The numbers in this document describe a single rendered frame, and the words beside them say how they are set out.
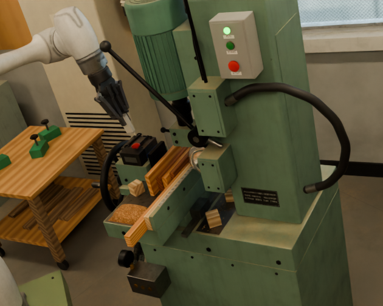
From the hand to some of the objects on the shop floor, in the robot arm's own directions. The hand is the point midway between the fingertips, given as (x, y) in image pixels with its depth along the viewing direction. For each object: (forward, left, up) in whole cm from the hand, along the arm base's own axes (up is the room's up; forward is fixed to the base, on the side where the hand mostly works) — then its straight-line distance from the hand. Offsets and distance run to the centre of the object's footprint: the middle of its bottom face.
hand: (126, 124), depth 192 cm
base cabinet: (+23, -21, -110) cm, 115 cm away
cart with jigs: (-17, +132, -110) cm, 173 cm away
